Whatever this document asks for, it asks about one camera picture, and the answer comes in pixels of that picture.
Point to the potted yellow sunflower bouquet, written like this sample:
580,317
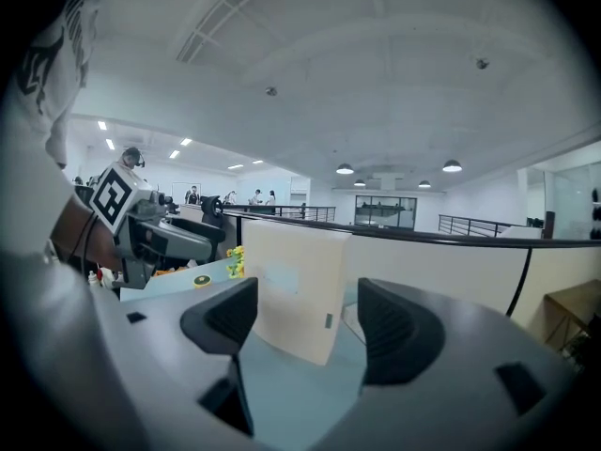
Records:
236,261

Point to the white bottle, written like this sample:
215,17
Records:
93,279

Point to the person's left forearm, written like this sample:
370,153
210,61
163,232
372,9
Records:
80,237

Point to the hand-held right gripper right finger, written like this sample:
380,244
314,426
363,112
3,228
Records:
469,355

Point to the row of ceiling light panels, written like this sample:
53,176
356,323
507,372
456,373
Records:
174,154

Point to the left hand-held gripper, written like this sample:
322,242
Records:
110,195

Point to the yellow green handheld fan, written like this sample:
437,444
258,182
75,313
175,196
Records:
203,281

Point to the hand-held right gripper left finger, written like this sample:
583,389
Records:
159,346

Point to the beige box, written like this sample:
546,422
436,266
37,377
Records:
296,299

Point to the beige office partition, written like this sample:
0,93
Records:
446,266

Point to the orange cloth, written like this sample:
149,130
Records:
169,272

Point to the black office chair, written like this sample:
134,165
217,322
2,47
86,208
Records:
212,212

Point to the black metal railing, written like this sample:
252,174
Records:
300,212
474,226

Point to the person's white printed t-shirt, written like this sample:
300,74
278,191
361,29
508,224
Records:
51,64

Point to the ceiling smoke detector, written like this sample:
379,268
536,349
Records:
271,91
482,64

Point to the dark wooden desk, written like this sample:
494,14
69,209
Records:
573,303

